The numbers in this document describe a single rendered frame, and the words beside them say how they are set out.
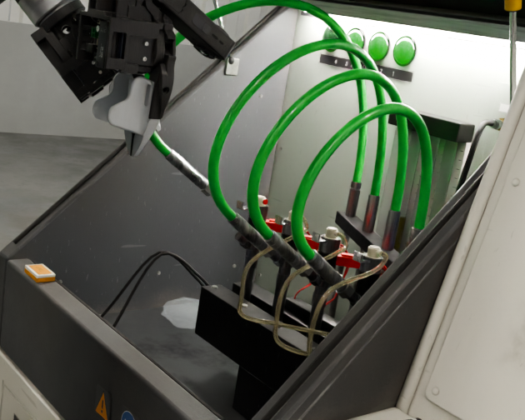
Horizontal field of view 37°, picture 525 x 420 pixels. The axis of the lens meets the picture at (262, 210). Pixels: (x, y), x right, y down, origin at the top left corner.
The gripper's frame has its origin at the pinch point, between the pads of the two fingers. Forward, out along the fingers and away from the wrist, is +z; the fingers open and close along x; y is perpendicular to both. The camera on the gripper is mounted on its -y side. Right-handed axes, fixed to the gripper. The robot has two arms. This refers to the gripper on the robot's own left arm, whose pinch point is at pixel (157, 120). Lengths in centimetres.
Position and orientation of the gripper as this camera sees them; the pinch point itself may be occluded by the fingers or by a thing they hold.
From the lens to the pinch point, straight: 116.8
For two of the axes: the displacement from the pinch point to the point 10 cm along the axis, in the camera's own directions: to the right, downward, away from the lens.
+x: 1.9, 0.4, -9.8
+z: 5.9, 8.0, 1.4
